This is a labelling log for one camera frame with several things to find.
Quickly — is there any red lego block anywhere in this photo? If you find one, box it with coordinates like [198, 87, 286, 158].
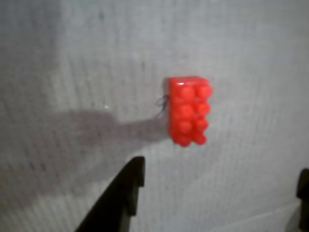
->
[166, 75, 214, 148]

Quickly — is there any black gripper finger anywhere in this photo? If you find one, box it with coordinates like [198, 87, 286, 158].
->
[74, 156, 146, 232]
[295, 167, 309, 232]

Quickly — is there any brown cardboard sheet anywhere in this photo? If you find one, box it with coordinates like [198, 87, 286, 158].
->
[0, 0, 309, 232]

